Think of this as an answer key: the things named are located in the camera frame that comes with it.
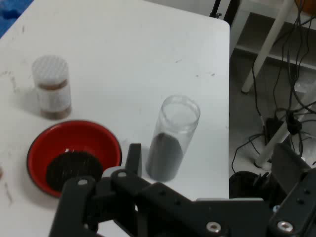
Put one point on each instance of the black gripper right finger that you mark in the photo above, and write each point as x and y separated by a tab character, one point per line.
296	197

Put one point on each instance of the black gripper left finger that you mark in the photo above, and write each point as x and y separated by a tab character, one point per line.
74	197

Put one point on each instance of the tall clear jar black seeds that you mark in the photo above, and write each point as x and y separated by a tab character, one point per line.
164	158

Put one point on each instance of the black round object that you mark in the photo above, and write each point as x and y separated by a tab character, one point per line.
243	182

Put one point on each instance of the white furniture leg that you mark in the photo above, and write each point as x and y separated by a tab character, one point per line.
274	143
269	44

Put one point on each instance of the red bowl with black seeds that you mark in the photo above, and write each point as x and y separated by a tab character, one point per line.
74	138

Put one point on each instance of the black power adapter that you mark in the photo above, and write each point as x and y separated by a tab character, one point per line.
272	127

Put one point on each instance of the white-lid brown spice jar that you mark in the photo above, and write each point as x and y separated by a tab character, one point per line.
50	74

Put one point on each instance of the white low shelf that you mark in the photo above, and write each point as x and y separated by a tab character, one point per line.
249	32

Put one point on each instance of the orange object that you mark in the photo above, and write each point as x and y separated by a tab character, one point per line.
307	5

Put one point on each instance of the dark blue foam piece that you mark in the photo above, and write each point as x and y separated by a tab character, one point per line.
10	14

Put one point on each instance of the black tripod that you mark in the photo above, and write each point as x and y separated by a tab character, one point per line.
232	10

